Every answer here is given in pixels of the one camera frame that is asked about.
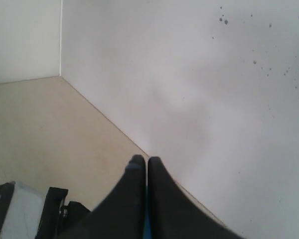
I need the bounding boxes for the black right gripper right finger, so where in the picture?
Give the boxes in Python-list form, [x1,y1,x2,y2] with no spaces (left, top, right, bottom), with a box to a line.
[148,157,240,239]

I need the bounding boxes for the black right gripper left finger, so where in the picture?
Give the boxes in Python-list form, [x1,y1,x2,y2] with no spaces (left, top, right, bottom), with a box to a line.
[58,155,146,239]

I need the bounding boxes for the black and grey robot base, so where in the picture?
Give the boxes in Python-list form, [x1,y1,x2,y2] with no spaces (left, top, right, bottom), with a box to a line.
[0,181,90,239]

